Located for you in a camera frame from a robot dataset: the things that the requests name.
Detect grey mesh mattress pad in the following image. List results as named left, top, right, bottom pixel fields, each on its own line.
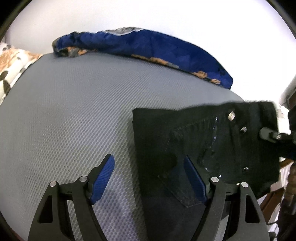
left=1, top=53, right=241, bottom=240

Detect white floral pillow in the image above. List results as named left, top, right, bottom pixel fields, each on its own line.
left=1, top=42, right=43, bottom=104

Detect black pants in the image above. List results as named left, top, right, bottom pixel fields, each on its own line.
left=132, top=102, right=279, bottom=240

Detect blue floral blanket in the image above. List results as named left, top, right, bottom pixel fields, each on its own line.
left=52, top=27, right=233, bottom=89

